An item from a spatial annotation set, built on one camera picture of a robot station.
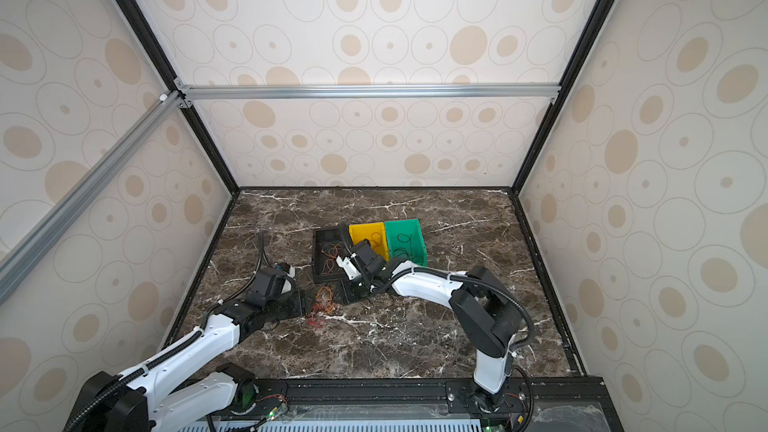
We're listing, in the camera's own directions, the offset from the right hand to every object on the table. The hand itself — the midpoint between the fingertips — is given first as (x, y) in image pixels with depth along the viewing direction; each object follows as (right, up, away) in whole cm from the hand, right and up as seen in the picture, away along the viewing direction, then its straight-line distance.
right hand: (339, 297), depth 84 cm
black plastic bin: (-10, +15, +22) cm, 28 cm away
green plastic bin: (+21, +19, +16) cm, 33 cm away
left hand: (-7, 0, 0) cm, 7 cm away
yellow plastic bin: (+9, +17, +18) cm, 27 cm away
